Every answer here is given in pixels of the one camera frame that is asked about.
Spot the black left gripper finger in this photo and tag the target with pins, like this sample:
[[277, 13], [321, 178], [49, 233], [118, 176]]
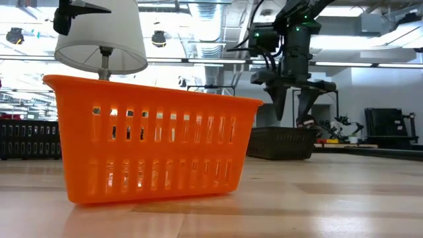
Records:
[[82, 8], [62, 21]]

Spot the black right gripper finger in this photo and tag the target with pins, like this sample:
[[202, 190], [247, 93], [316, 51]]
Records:
[[278, 99], [305, 99]]

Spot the black slotted plastic basket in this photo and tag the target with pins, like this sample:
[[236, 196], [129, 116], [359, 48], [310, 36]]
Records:
[[33, 139], [281, 145]]

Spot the orange slotted plastic basket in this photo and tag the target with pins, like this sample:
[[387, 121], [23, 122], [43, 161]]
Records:
[[79, 158]]

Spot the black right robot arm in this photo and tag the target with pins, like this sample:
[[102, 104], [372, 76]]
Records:
[[297, 13]]

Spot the person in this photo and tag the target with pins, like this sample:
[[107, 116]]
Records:
[[305, 121]]

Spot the white shade table lamp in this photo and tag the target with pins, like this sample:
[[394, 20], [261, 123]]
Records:
[[99, 33]]

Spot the small black background robot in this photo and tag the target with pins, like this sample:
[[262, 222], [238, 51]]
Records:
[[330, 127]]

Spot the black ceiling spotlight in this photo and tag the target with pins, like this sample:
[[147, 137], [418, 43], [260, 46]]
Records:
[[15, 35], [159, 39]]

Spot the long ceiling light strip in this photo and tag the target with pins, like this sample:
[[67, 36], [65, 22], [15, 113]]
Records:
[[363, 64]]

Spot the black equipment rack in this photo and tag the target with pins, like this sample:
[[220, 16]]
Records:
[[383, 125]]

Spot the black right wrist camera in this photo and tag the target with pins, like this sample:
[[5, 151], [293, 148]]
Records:
[[262, 39]]

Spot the silver ventilation duct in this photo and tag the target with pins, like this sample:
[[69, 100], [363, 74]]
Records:
[[208, 49]]

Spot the black aluminium table frame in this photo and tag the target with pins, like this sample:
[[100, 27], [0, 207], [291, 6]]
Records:
[[380, 153]]

